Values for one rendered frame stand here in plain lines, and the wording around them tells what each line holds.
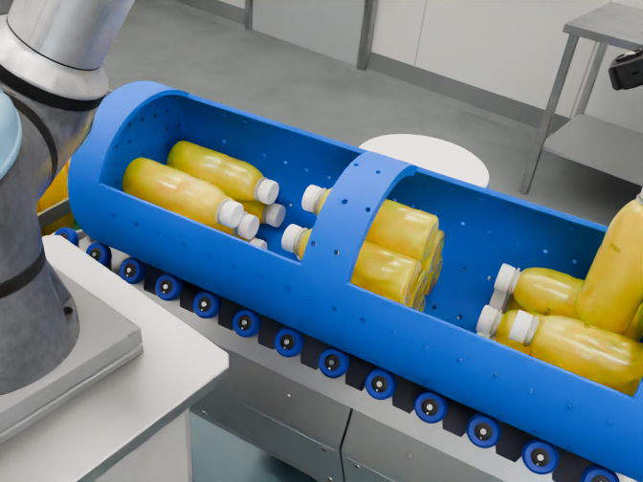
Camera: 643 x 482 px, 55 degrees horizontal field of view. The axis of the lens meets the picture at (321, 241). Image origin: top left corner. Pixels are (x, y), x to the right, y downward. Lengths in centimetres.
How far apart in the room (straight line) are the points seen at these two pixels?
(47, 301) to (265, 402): 49
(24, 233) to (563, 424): 59
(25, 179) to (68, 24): 14
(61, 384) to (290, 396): 44
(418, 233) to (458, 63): 370
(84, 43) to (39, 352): 27
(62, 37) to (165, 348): 31
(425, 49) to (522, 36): 70
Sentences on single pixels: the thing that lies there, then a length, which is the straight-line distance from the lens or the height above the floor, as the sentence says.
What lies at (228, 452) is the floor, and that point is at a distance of 200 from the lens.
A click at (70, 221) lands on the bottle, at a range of 128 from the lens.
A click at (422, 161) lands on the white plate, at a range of 131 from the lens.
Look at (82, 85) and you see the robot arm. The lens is 61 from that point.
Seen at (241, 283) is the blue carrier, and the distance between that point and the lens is 86.
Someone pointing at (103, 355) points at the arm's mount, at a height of 118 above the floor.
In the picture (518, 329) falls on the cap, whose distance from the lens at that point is 80.
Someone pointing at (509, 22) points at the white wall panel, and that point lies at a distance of 430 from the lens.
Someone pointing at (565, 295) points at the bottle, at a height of 112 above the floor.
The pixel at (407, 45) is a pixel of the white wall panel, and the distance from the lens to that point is 467.
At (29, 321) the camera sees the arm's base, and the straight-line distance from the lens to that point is 59.
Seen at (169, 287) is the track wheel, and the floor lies 97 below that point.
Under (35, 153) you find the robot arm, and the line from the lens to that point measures 58.
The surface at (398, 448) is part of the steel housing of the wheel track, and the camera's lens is 94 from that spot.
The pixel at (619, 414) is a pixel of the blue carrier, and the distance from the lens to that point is 76.
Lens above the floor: 162
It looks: 35 degrees down
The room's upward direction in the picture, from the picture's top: 6 degrees clockwise
